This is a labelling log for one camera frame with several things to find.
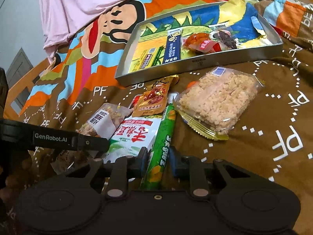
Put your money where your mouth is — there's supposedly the green corn sausage stick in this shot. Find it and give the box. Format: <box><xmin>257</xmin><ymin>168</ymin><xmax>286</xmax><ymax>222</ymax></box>
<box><xmin>139</xmin><ymin>103</ymin><xmax>177</xmax><ymax>190</ymax></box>

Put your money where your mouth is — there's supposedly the nut bar clear wrapper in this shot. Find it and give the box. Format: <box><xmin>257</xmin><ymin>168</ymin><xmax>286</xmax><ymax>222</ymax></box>
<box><xmin>51</xmin><ymin>102</ymin><xmax>132</xmax><ymax>174</ymax></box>

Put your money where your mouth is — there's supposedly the blue snack bar packet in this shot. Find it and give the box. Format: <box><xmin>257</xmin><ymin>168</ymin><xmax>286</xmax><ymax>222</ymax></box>
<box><xmin>163</xmin><ymin>28</ymin><xmax>183</xmax><ymax>64</ymax></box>

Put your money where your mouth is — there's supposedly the dark meat snack clear packet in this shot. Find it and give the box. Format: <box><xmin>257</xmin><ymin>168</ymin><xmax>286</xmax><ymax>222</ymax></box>
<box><xmin>209</xmin><ymin>24</ymin><xmax>239</xmax><ymax>51</ymax></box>

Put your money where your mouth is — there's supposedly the white red rice cracker packet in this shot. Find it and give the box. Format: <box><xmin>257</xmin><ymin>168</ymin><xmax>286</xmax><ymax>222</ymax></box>
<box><xmin>101</xmin><ymin>92</ymin><xmax>179</xmax><ymax>165</ymax></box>

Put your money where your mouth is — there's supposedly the orange brown date snack packet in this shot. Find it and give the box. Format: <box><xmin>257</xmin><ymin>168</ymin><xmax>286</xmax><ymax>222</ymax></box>
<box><xmin>132</xmin><ymin>74</ymin><xmax>179</xmax><ymax>117</ymax></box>

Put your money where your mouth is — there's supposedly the rice crispy cake packet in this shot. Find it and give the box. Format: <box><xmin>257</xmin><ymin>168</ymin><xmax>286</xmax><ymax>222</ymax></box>
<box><xmin>173</xmin><ymin>67</ymin><xmax>265</xmax><ymax>141</ymax></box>

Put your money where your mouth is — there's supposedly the colourful monkey print blanket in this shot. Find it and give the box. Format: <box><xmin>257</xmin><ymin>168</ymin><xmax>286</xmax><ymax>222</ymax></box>
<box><xmin>19</xmin><ymin>0</ymin><xmax>312</xmax><ymax>234</ymax></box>

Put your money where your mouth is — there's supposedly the metal tray with cartoon lining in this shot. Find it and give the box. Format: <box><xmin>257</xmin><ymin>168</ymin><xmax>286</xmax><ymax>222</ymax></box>
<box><xmin>115</xmin><ymin>0</ymin><xmax>283</xmax><ymax>87</ymax></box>

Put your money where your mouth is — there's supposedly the red orange snack packet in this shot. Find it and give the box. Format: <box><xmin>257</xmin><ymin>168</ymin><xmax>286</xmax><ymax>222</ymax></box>
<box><xmin>183</xmin><ymin>32</ymin><xmax>221</xmax><ymax>54</ymax></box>

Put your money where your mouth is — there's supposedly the pink bed sheet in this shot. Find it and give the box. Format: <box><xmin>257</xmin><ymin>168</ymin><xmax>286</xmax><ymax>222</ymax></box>
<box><xmin>39</xmin><ymin>0</ymin><xmax>124</xmax><ymax>61</ymax></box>

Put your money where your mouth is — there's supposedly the wooden bed frame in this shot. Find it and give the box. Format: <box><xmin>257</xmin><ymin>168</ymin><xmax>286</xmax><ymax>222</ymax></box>
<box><xmin>3</xmin><ymin>58</ymin><xmax>50</xmax><ymax>120</ymax></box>

